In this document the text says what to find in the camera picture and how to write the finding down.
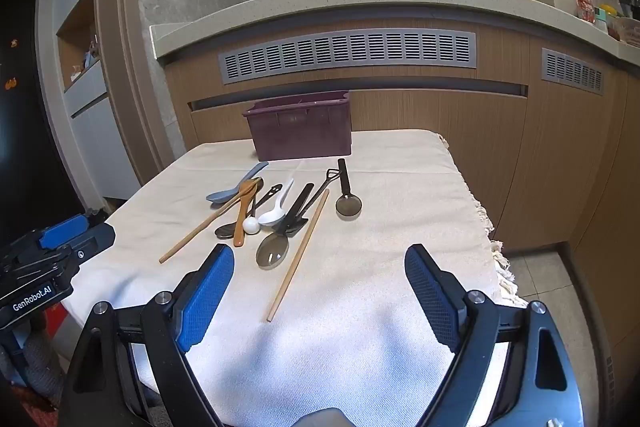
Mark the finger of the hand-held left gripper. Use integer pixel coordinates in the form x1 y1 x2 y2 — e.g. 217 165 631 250
39 208 108 249
70 223 117 262

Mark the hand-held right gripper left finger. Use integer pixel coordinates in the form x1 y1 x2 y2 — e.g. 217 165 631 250
59 243 235 427

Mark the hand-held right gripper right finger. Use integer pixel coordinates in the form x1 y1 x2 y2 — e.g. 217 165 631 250
404 243 586 427

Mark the wooden chopstick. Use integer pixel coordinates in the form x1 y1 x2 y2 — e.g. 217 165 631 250
266 188 331 323
159 178 263 264

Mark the metal utensil with white ball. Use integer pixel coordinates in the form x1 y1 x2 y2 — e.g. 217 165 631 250
242 183 284 235

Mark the white plastic spoon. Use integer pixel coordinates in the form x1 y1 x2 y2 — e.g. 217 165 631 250
257 178 296 228

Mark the purple plastic utensil box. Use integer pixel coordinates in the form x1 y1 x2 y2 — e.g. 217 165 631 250
242 90 353 162

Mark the dark metal spoon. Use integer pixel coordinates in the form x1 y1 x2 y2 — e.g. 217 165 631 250
215 187 261 241

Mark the wooden spoon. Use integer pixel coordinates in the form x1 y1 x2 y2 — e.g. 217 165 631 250
233 179 259 249

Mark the cream tablecloth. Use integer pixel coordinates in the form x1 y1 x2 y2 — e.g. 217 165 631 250
60 129 528 427

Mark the light blue spoon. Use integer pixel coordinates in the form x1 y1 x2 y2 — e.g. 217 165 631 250
206 161 270 204

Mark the black flat plastic utensil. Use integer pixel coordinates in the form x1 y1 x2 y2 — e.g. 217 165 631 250
272 183 316 238

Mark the black round spoon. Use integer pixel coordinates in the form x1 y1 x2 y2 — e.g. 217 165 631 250
335 158 363 220

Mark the black door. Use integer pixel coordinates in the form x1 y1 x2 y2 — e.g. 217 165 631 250
0 0 63 253

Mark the wooden kitchen cabinet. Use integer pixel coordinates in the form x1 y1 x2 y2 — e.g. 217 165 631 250
164 19 640 408

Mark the long grey vent grille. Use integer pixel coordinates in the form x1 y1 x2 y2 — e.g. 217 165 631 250
217 29 477 86

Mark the short grey vent grille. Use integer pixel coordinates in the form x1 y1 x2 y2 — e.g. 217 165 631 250
541 48 605 96

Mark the grey stone countertop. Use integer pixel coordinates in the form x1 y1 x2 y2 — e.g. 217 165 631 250
150 0 640 68

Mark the clear plastic container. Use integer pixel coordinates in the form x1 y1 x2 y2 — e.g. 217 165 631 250
612 17 640 48

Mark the large spoon with wire handle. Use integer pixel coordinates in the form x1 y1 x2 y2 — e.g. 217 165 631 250
256 168 342 269

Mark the wooden wall niche shelf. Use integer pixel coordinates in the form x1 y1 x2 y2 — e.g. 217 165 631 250
55 0 110 94

